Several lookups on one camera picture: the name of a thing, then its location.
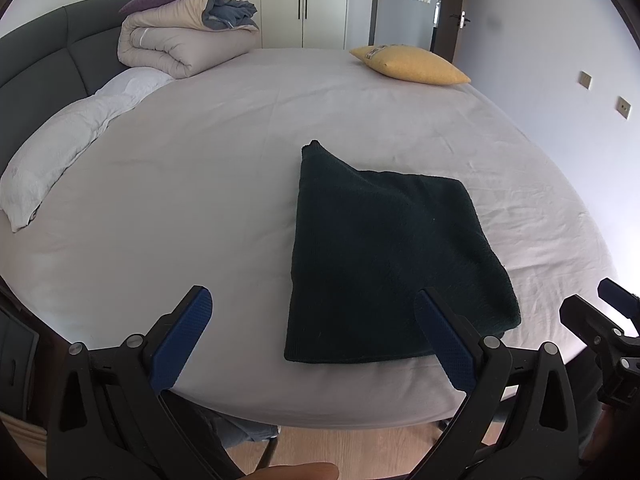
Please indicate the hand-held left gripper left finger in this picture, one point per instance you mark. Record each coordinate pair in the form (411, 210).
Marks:
(182, 340)

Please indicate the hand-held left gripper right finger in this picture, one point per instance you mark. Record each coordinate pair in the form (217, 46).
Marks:
(445, 342)

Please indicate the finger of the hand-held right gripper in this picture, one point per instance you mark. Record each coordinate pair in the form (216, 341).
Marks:
(587, 320)
(622, 302)

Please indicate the dark green towel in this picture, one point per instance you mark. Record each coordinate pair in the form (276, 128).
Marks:
(390, 260)

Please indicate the person's right forearm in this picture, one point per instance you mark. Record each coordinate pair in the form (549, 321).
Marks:
(609, 422)

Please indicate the person's left hand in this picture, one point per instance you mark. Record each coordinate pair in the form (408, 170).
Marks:
(300, 472)

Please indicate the person's grey pants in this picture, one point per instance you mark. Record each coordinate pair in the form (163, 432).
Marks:
(240, 432)

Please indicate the dark bedside cabinet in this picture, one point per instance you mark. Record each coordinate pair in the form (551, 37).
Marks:
(15, 360)

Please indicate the bed with white sheet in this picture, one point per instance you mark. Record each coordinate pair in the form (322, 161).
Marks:
(225, 160)

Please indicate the long white pillow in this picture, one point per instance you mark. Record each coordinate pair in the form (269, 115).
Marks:
(65, 140)

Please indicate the yellow pillow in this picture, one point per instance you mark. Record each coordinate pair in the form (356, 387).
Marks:
(415, 65)

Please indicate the folded beige duvet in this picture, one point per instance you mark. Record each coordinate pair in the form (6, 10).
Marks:
(165, 45)

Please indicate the grey padded headboard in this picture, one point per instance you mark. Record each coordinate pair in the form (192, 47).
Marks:
(45, 60)

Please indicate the grey-blue folded blanket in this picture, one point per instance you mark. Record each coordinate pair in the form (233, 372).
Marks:
(230, 12)

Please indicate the cream wardrobe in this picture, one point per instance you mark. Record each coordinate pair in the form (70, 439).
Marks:
(280, 5)

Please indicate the brass wall socket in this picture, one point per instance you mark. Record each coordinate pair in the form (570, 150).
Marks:
(623, 108)
(585, 80)

